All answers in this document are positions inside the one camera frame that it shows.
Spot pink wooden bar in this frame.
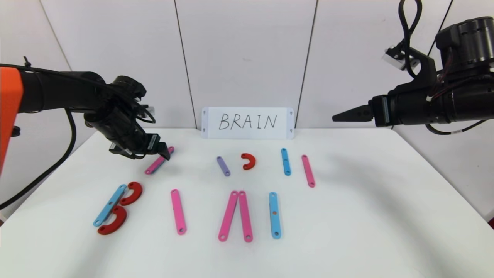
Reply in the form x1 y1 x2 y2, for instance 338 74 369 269
218 190 239 242
171 189 187 235
238 191 254 242
145 146 175 175
301 155 316 188

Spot white BRAIN sign card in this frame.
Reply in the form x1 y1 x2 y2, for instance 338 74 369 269
201 107 294 140

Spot long blue wooden bar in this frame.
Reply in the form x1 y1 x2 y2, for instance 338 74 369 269
93 184 128 227
269 192 282 239

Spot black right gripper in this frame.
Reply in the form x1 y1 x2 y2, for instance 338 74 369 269
332 91 431 127

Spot short blue wooden bar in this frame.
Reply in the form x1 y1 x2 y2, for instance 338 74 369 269
281 148 291 176

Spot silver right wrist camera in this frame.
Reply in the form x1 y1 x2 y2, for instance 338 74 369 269
382 45 420 72

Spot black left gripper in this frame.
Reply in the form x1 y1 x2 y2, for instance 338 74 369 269
126 116 171 161

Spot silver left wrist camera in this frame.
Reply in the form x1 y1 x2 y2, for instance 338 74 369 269
109 142 135 158

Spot short purple wooden bar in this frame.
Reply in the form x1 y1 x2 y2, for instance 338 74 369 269
216 156 231 177

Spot large red wooden arc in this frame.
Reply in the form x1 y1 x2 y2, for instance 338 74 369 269
120 182 143 206
97 205 127 235

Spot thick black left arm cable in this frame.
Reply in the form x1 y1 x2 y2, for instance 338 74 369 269
0 108 78 211

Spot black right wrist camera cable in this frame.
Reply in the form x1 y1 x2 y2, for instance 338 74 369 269
398 0 424 78

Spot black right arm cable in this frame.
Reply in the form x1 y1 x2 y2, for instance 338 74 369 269
425 119 490 136

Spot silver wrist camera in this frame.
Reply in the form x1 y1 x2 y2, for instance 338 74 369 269
109 142 135 158
382 45 420 72

